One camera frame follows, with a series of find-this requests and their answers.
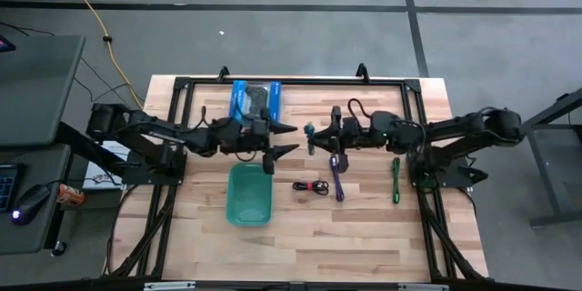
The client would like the green braided USB-C cable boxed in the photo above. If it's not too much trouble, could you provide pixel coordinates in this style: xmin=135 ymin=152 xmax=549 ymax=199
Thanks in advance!
xmin=392 ymin=156 xmax=402 ymax=205

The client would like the black cable with red tie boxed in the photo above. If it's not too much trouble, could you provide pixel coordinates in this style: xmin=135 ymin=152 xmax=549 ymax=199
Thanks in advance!
xmin=292 ymin=179 xmax=330 ymax=196

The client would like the white paper sheet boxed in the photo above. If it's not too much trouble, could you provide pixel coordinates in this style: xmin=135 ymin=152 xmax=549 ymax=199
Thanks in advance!
xmin=83 ymin=140 xmax=131 ymax=191

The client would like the blue PlayStation controller box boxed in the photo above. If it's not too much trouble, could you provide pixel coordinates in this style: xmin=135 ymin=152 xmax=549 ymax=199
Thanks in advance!
xmin=228 ymin=80 xmax=283 ymax=125

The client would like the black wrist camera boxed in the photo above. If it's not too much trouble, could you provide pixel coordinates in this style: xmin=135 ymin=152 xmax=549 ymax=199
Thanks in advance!
xmin=248 ymin=116 xmax=271 ymax=137
xmin=341 ymin=116 xmax=360 ymax=135

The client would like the grey desk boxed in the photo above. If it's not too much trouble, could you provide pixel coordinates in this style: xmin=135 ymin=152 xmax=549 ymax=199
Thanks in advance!
xmin=0 ymin=35 xmax=86 ymax=256

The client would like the blue braided USB-C cable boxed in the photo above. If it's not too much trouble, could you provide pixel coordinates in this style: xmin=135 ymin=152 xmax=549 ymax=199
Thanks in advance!
xmin=303 ymin=122 xmax=318 ymax=156

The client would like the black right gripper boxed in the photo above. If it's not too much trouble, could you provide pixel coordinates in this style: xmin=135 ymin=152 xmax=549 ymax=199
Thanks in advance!
xmin=309 ymin=105 xmax=372 ymax=175

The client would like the black keyboard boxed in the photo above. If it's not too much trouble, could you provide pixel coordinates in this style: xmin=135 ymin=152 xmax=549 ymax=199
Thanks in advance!
xmin=0 ymin=163 xmax=26 ymax=214

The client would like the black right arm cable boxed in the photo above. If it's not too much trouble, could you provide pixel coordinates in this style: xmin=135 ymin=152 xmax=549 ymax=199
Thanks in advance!
xmin=347 ymin=98 xmax=372 ymax=120

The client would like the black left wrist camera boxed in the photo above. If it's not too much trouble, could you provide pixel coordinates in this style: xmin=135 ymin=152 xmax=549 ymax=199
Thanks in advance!
xmin=248 ymin=116 xmax=271 ymax=137

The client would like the green plastic basket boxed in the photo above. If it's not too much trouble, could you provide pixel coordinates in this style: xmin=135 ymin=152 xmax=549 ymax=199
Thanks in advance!
xmin=226 ymin=162 xmax=275 ymax=227

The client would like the orange drink can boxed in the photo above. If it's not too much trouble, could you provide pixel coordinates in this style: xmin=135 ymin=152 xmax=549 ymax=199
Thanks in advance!
xmin=56 ymin=183 xmax=86 ymax=206

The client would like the purple braided USB-C cable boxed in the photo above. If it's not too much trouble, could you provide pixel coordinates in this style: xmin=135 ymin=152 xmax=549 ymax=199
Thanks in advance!
xmin=329 ymin=154 xmax=346 ymax=203

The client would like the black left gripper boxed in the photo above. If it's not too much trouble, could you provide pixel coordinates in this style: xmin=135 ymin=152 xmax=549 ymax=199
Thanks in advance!
xmin=213 ymin=115 xmax=302 ymax=176

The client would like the silver aluminium bracket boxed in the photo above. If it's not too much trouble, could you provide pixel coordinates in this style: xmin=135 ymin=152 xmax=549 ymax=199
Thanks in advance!
xmin=398 ymin=283 xmax=449 ymax=291
xmin=144 ymin=281 xmax=196 ymax=291

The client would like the yellow extension cord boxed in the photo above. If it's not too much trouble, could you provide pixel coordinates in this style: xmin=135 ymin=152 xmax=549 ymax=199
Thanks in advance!
xmin=50 ymin=0 xmax=146 ymax=110

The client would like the black metal side stand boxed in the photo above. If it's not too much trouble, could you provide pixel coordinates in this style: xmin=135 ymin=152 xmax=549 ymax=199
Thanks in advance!
xmin=522 ymin=88 xmax=582 ymax=229

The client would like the black computer mouse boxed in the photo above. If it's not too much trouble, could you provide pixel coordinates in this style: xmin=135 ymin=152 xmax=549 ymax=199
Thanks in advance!
xmin=11 ymin=185 xmax=51 ymax=227

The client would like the thin black floor cable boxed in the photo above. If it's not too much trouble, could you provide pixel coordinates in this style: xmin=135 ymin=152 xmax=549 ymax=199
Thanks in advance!
xmin=0 ymin=20 xmax=143 ymax=117

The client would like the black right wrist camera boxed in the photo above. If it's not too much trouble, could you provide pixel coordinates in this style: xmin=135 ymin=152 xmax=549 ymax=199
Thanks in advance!
xmin=341 ymin=116 xmax=360 ymax=135

